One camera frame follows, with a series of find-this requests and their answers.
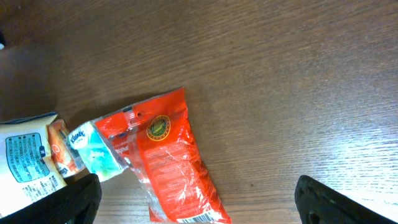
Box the teal tissue pack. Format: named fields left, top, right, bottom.
left=68, top=121, right=128, bottom=182

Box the red snack bag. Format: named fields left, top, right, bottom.
left=94, top=87, right=232, bottom=223

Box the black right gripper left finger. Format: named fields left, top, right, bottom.
left=1, top=174, right=102, bottom=224

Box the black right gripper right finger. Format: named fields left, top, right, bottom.
left=294, top=175, right=397, bottom=224

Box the yellow snack bag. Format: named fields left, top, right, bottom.
left=1, top=112, right=67, bottom=218

